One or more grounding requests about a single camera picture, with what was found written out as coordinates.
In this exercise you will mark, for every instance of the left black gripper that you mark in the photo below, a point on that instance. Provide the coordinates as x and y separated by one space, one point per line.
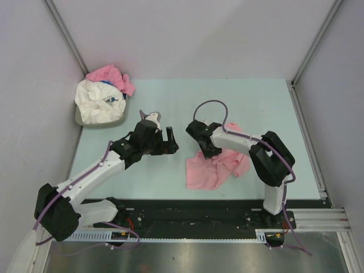
163 148

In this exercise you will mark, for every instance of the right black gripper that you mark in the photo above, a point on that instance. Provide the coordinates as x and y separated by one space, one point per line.
209 154

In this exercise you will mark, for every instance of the pink t shirt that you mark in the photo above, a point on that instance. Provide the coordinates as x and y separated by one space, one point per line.
111 73
210 173

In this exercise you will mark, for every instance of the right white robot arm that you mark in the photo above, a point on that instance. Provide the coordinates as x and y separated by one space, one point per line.
272 160

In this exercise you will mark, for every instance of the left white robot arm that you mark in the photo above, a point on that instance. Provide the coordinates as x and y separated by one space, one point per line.
61 209

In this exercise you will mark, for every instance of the grey laundry basket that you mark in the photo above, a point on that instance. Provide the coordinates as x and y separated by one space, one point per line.
104 125

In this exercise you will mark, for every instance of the white t shirt in basket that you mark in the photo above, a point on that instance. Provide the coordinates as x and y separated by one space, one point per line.
99 102

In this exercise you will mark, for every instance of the blue garment in basket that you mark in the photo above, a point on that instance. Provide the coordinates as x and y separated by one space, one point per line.
107 82

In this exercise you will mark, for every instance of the pink t shirt in basket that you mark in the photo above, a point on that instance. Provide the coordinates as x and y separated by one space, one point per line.
111 73

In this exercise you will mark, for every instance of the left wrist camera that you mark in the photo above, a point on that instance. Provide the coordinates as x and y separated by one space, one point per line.
155 118

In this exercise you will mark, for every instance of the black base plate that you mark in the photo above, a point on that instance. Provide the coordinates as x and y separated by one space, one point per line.
247 213

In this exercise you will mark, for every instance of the slotted grey cable duct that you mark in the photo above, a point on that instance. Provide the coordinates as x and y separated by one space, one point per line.
118 236

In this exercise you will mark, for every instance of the aluminium rail frame right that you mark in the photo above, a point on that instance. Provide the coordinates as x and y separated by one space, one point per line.
325 219

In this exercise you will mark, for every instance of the right corner aluminium post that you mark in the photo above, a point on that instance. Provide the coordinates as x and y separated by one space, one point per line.
319 37

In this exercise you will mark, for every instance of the corner aluminium post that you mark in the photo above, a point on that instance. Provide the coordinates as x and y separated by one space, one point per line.
65 34
319 37

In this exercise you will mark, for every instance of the left corner aluminium post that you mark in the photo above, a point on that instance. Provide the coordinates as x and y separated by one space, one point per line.
65 34

